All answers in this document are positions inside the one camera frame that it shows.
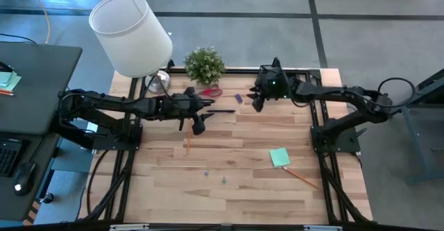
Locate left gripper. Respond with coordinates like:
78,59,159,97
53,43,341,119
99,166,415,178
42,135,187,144
161,86,216,121

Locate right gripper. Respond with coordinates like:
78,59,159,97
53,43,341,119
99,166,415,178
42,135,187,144
246,66,294,102

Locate red handled scissors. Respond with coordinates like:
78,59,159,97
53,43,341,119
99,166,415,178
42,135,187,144
198,84,224,99

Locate orange pencil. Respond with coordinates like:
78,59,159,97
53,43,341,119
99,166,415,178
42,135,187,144
282,166,320,191
185,119,194,157

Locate green sticky note pad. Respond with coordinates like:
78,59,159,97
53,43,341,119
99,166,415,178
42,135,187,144
269,146,292,169

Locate black mesh desk organizer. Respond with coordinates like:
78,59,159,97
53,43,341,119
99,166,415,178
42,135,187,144
258,64,302,93

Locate green potted plant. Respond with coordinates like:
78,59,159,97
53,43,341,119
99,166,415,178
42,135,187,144
182,46,227,87

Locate white shade silver table lamp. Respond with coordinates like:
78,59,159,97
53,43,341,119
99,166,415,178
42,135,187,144
88,0,174,94

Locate black side desk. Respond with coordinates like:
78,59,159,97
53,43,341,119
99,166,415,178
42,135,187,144
0,42,83,222

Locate grey metal cart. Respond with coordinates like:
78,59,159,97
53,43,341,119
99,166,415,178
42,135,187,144
382,67,444,187

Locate black computer mouse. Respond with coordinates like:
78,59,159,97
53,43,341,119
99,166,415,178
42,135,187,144
12,161,37,197

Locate green paper notes stack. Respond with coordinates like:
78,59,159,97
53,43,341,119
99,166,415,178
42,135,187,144
0,70,22,92

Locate orange black hazard tape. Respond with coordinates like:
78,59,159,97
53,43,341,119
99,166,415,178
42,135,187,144
22,199,42,227

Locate black keyboard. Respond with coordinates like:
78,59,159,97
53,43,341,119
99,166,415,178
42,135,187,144
0,139,24,178

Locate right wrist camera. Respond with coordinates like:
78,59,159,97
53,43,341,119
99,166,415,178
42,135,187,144
251,97,267,114

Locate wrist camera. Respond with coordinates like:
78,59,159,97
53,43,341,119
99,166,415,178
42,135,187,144
251,97,267,114
191,114,207,137

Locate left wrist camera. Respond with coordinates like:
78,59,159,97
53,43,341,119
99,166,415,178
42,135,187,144
191,114,207,137

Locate black aluminium table frame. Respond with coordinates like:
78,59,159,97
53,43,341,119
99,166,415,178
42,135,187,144
78,60,374,225

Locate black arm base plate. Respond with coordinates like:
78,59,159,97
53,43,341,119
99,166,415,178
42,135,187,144
90,122,144,152
310,124,362,155

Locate white metal bracket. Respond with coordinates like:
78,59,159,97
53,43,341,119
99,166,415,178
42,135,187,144
109,223,150,231
303,225,343,231

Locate orange floor cable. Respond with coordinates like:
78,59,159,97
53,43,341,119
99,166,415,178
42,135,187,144
23,0,51,45

